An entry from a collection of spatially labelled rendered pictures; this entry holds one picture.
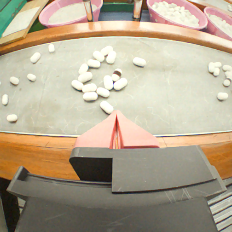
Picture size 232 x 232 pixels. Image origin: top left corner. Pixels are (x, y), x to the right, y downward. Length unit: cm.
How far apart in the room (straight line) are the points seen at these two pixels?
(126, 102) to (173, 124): 12
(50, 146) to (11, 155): 12
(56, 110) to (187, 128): 32
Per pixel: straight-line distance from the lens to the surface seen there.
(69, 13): 59
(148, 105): 26
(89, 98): 25
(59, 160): 25
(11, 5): 76
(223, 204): 54
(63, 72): 33
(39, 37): 46
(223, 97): 38
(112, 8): 67
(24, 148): 30
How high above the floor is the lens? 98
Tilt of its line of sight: 77 degrees down
